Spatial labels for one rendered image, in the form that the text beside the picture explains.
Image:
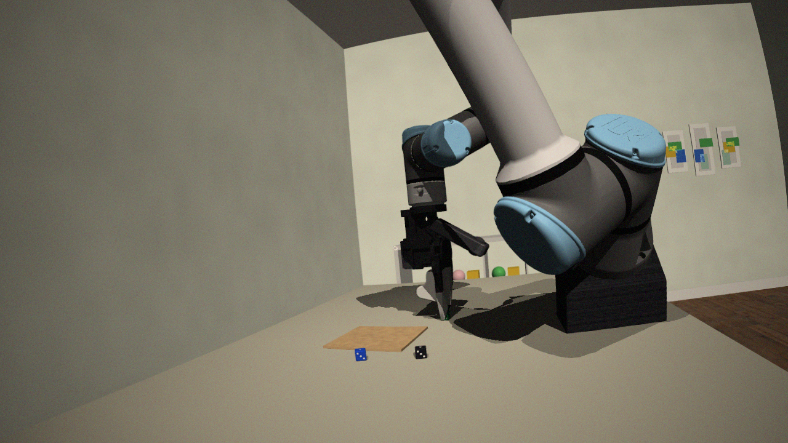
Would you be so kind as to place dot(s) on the tan mat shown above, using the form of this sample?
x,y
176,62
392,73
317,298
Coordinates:
x,y
373,338

